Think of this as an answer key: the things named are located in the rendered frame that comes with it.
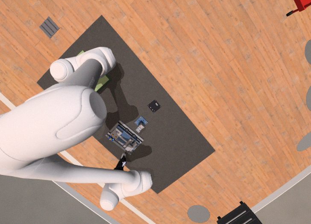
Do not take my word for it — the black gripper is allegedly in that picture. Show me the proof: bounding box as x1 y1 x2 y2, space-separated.
114 153 127 170

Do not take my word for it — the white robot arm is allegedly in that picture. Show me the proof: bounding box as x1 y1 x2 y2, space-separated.
0 47 153 211

